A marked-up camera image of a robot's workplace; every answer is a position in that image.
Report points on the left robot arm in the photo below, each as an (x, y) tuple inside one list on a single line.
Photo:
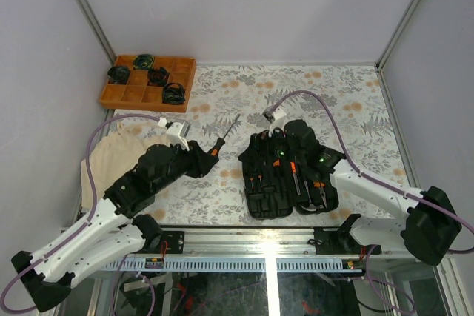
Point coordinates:
[(118, 225)]

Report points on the large black orange screwdriver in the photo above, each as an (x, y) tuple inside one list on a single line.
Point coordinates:
[(224, 136)]

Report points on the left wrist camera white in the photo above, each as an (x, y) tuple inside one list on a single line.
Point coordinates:
[(176, 132)]

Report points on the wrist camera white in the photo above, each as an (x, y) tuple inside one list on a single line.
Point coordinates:
[(176, 132), (277, 119)]

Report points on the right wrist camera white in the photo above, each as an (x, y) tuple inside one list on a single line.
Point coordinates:
[(277, 119)]

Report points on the steel claw hammer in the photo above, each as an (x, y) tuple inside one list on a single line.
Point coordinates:
[(313, 203)]

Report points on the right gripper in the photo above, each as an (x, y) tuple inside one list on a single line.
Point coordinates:
[(262, 143)]

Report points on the dark rolled band centre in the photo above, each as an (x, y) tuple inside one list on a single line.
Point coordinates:
[(157, 77)]

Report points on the cream cloth bag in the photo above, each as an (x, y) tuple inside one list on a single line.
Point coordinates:
[(119, 151)]

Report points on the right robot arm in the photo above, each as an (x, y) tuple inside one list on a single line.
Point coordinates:
[(424, 222)]

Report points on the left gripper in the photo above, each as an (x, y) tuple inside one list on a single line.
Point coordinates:
[(201, 161)]

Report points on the wooden compartment tray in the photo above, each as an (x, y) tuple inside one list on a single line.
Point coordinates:
[(138, 94)]

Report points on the black plastic tool case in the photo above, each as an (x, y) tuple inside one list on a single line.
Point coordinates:
[(265, 204)]

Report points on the dark rolled fabric band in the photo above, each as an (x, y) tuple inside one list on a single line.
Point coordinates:
[(173, 93)]

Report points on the floral table cloth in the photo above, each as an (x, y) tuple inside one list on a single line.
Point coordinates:
[(343, 105)]

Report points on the dark rolled band outside tray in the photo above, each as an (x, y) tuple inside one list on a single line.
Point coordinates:
[(118, 75)]

